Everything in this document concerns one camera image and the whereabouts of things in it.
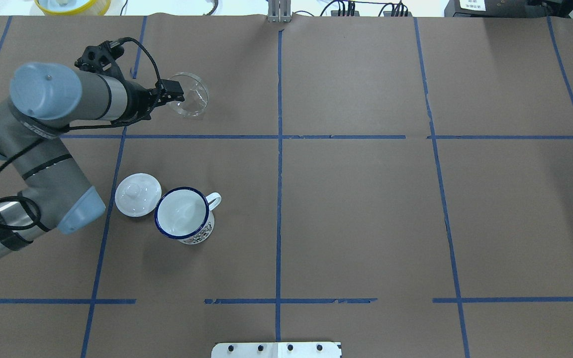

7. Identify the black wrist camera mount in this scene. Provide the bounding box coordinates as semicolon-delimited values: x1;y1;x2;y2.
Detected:
74;41;124;79

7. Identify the white enamel mug blue rim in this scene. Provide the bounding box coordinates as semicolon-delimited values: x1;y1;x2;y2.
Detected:
154;186;221;245

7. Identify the black computer box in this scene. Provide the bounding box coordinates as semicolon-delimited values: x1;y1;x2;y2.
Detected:
444;0;573;18

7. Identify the black orange connector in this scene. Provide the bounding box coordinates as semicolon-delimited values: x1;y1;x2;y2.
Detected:
378;1;412;17
319;0;359;17

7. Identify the aluminium frame post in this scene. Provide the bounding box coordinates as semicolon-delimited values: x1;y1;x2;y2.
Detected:
267;0;292;23

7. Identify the near black orange connector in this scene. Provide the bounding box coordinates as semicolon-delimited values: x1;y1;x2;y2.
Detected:
378;1;412;17

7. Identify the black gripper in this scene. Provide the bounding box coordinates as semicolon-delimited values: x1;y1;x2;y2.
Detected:
126;79;185;122

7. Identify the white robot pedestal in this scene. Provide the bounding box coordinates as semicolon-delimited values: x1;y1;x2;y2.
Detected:
210;342;343;358

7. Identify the yellow rimmed bowl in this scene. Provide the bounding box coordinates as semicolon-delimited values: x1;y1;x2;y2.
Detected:
34;0;112;16

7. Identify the black camera cable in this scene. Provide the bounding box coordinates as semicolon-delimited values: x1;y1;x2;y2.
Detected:
0;37;163;232

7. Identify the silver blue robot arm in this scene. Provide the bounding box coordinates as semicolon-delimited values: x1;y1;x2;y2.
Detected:
0;62;185;259

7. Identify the white ceramic lid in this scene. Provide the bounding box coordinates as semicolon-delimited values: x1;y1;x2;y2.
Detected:
114;173;162;217

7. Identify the far black orange connector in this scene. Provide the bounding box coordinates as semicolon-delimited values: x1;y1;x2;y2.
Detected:
319;0;359;17

